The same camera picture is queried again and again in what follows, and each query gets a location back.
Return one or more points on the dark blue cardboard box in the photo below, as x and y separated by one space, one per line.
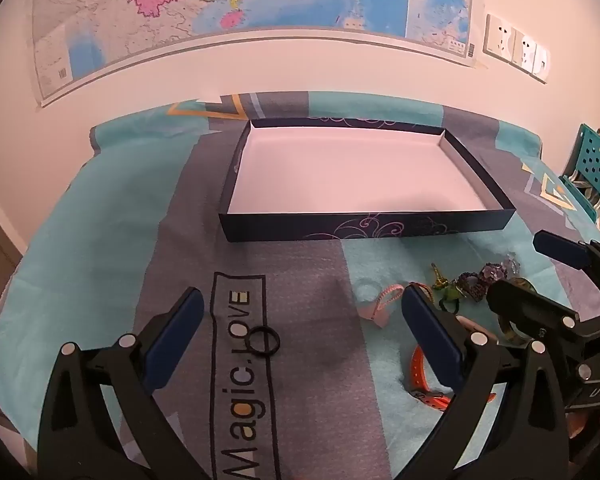
350 170

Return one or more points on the white patterned cloth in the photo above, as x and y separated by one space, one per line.
587 200

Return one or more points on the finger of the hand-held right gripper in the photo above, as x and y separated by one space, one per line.
530 307
560 249

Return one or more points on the white wall socket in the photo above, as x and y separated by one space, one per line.
541 62
499 35
524 49

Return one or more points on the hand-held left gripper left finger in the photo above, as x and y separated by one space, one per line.
175 340

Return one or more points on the teal perforated rack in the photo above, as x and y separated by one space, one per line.
597 160

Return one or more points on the olive patterned bangle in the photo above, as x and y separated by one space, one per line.
511 332

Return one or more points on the orange smart watch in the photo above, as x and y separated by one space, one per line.
420 375

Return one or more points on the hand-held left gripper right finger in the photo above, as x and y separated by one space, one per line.
430 340

